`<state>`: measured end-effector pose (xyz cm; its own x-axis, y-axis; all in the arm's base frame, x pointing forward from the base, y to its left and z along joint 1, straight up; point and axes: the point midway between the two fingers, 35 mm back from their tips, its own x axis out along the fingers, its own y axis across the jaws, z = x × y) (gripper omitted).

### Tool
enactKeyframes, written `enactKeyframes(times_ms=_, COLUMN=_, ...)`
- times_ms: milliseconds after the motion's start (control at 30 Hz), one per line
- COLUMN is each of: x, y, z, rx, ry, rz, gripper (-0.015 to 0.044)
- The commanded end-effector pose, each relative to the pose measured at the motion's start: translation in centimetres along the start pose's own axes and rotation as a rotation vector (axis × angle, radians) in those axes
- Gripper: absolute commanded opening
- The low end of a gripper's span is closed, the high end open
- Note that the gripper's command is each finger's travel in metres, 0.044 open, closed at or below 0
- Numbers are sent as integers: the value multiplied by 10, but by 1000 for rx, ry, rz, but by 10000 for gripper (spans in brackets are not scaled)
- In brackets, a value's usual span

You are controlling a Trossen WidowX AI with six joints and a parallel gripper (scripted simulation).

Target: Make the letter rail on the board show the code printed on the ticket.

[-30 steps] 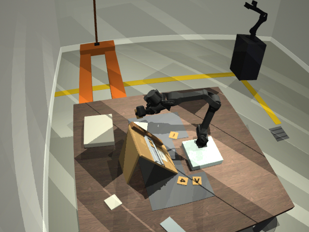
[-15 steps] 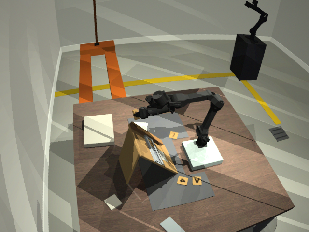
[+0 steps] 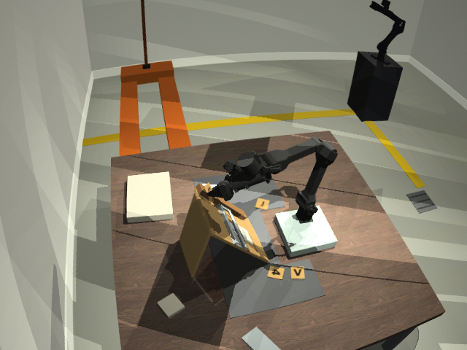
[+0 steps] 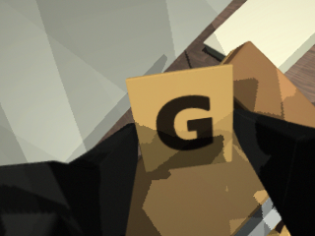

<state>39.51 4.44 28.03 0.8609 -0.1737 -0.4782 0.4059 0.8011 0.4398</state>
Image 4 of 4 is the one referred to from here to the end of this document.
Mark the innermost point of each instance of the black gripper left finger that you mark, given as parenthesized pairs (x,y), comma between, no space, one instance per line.
(92,194)

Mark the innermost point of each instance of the cream flat rectangular block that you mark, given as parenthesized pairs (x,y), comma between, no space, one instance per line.
(283,30)

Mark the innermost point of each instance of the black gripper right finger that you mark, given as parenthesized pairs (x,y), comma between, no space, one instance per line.
(282,154)

